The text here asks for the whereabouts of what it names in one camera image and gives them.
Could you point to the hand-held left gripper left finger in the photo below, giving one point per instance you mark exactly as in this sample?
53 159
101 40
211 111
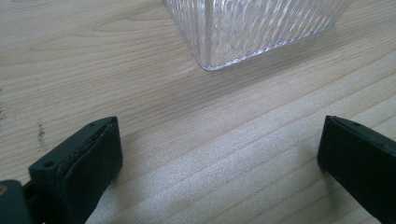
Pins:
84 168

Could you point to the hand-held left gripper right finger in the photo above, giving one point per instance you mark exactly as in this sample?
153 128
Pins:
361 161

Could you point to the clear ribbed plastic container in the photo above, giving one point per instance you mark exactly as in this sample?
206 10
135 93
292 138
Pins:
249 28

